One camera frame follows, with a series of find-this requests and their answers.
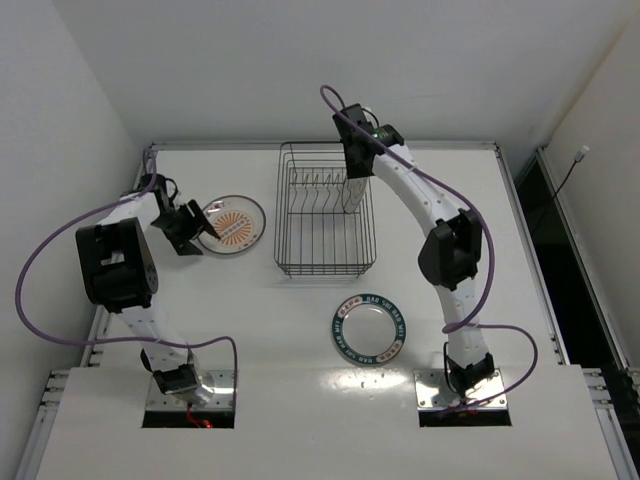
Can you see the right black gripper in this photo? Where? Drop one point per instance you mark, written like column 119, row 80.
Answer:
column 358, row 163

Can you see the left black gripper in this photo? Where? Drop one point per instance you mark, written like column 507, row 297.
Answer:
column 186, row 226

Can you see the white plate grey line pattern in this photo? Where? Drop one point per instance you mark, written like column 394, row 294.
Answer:
column 352, row 193

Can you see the orange sunburst pattern plate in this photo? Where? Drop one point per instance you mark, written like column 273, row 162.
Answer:
column 239, row 221

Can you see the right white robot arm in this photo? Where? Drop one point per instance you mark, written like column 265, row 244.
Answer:
column 457, row 258

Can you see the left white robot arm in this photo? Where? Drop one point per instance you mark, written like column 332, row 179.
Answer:
column 120, row 275

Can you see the teal rimmed lettered plate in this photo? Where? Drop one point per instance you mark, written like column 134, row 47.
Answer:
column 368, row 330

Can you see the metal wire dish rack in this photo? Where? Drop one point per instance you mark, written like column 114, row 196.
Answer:
column 314, row 234

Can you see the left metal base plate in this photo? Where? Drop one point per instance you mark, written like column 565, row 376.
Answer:
column 216, row 395

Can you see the metal base plate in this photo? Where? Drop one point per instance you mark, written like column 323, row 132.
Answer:
column 433, row 393
column 216, row 395

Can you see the left aluminium frame rail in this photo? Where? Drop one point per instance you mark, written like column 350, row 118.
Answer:
column 51, row 398

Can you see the aluminium frame rail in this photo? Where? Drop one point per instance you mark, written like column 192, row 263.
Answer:
column 51, row 398
column 580, row 251

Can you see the black cable white plug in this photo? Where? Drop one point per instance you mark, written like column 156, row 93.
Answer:
column 577, row 159

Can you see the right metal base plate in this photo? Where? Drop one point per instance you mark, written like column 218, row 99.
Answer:
column 433, row 393

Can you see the right aluminium frame rail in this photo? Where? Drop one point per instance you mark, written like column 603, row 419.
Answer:
column 580, row 251

